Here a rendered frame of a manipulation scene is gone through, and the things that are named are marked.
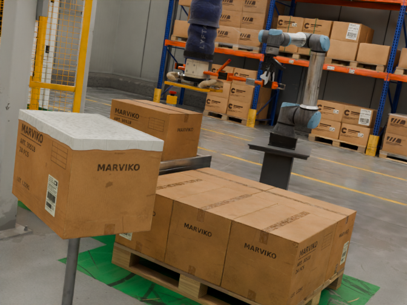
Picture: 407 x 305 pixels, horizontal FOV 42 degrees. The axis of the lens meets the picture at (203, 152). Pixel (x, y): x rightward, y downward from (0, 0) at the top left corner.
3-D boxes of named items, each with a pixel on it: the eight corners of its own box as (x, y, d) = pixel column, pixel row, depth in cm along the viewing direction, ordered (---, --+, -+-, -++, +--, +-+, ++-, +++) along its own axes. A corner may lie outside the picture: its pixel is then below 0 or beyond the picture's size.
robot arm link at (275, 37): (286, 30, 357) (278, 28, 349) (282, 49, 359) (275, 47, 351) (274, 29, 363) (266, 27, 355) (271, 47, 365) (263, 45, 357)
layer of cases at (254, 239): (114, 241, 335) (122, 181, 328) (199, 215, 419) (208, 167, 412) (284, 314, 274) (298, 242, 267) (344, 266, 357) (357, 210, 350)
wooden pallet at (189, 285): (111, 262, 338) (114, 241, 335) (197, 232, 422) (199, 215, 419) (279, 340, 276) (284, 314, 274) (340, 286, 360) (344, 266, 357)
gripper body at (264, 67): (264, 71, 367) (267, 53, 364) (275, 72, 362) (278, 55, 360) (259, 70, 360) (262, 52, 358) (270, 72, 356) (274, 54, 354)
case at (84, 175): (11, 193, 247) (19, 109, 240) (89, 190, 272) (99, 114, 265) (62, 239, 201) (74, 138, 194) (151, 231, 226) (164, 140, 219)
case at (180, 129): (105, 148, 416) (111, 98, 409) (140, 146, 448) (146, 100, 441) (162, 167, 382) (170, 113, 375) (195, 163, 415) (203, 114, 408)
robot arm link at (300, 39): (302, 31, 425) (257, 26, 372) (316, 34, 418) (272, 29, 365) (300, 46, 428) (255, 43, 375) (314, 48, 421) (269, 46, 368)
